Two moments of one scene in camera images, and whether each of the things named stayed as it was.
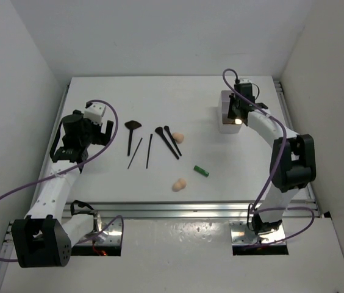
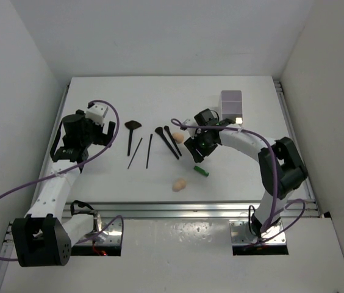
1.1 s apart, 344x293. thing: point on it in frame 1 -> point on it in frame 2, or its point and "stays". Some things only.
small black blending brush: (167, 128) stays
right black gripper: (231, 114) -> (198, 154)
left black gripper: (100, 138) stays
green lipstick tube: (202, 171) stays
